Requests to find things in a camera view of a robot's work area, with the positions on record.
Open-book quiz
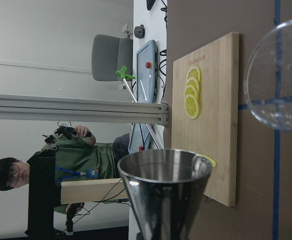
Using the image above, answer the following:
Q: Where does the steel cocktail jigger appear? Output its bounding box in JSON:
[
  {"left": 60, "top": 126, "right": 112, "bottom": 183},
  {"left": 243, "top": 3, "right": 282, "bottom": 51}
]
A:
[{"left": 117, "top": 149, "right": 213, "bottom": 240}]

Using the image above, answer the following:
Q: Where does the clear wine glass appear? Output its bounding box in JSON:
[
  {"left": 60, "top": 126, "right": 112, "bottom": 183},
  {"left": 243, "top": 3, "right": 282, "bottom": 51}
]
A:
[{"left": 243, "top": 19, "right": 292, "bottom": 133}]

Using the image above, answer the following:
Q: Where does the blue teach pendant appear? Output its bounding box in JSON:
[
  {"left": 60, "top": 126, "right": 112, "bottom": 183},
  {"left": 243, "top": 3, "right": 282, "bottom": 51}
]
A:
[
  {"left": 128, "top": 123, "right": 153, "bottom": 154},
  {"left": 136, "top": 39, "right": 158, "bottom": 103}
]

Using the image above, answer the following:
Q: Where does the lemon slice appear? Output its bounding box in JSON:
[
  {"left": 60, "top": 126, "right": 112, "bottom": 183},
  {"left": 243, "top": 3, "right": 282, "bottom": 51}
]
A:
[
  {"left": 184, "top": 85, "right": 199, "bottom": 99},
  {"left": 184, "top": 94, "right": 201, "bottom": 120},
  {"left": 185, "top": 77, "right": 201, "bottom": 92},
  {"left": 186, "top": 65, "right": 202, "bottom": 81}
]

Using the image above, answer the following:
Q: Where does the silver rod green tip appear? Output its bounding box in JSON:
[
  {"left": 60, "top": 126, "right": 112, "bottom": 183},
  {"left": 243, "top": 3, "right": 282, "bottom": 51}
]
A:
[{"left": 115, "top": 65, "right": 162, "bottom": 150}]

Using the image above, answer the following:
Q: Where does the bamboo cutting board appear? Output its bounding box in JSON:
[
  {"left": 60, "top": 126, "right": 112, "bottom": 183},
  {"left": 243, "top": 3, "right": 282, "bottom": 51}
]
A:
[{"left": 171, "top": 32, "right": 240, "bottom": 207}]

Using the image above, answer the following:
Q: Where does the grey office chair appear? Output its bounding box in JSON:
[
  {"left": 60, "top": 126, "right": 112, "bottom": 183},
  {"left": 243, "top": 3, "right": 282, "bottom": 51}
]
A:
[{"left": 91, "top": 34, "right": 133, "bottom": 82}]

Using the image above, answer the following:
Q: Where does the person in green shirt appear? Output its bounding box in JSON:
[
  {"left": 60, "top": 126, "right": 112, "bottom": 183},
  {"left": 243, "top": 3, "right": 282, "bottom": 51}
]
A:
[{"left": 0, "top": 124, "right": 132, "bottom": 236}]

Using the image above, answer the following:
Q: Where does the yellow plastic knife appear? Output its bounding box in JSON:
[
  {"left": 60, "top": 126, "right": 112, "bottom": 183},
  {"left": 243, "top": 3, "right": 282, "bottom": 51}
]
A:
[{"left": 197, "top": 154, "right": 217, "bottom": 168}]

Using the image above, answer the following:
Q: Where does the wooden plank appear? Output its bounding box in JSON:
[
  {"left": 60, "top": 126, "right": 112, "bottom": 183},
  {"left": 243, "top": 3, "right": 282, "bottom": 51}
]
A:
[{"left": 60, "top": 178, "right": 128, "bottom": 204}]

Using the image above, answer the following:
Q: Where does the black monitor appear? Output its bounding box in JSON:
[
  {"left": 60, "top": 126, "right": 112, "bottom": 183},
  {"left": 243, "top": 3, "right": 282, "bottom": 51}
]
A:
[{"left": 25, "top": 150, "right": 55, "bottom": 240}]

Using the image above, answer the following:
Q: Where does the aluminium frame post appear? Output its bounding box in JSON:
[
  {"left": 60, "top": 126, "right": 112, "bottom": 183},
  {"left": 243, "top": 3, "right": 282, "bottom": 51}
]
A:
[{"left": 0, "top": 94, "right": 169, "bottom": 126}]

